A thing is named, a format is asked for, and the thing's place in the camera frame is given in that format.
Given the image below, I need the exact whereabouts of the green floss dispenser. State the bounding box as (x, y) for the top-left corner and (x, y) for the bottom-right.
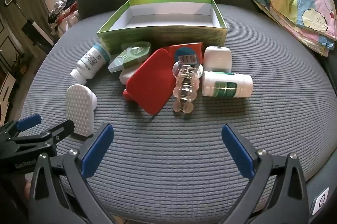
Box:
(108, 41), (152, 73)

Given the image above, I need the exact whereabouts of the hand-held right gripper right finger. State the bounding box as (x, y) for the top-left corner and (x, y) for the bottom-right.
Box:
(221, 124), (308, 224)

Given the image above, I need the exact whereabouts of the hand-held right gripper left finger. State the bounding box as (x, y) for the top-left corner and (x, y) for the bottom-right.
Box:
(28, 123), (115, 224)

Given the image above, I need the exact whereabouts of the pile of clothes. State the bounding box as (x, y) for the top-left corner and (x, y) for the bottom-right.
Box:
(47, 0), (79, 35)

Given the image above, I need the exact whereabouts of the grey sofa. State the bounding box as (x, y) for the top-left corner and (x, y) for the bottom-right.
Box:
(20, 0), (337, 216)

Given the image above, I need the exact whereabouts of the white tag with circle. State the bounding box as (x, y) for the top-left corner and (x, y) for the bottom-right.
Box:
(309, 187), (329, 215)

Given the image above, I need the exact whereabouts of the white bottle green label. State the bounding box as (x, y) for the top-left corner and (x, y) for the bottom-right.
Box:
(201, 71), (254, 98)

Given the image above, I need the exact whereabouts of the green cardboard box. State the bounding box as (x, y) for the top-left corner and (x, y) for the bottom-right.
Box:
(96, 0), (227, 54)

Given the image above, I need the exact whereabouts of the white rounded plastic container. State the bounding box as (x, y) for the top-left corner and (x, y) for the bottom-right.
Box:
(204, 46), (233, 74)

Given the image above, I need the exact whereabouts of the orange packaged tape dispenser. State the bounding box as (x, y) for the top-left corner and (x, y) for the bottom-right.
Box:
(168, 42), (204, 66)

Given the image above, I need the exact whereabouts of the clear hair claw clip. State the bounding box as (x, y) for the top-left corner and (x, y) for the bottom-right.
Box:
(172, 61), (204, 113)

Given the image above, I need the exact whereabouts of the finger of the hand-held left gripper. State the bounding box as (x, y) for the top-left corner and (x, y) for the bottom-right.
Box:
(5, 119), (75, 158)
(0, 114), (42, 141)

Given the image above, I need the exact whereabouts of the printed pastel blanket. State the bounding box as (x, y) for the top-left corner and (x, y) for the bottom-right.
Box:
(243, 0), (337, 57)

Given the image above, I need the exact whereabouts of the white rectangular soap box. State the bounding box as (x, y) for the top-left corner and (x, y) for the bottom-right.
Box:
(66, 84), (98, 136)

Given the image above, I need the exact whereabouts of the white plastic case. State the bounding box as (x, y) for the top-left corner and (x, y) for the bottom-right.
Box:
(119, 67), (137, 85)

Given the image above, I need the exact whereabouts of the white pill bottle blue label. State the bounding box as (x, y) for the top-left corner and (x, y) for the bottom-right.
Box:
(70, 43), (111, 85)

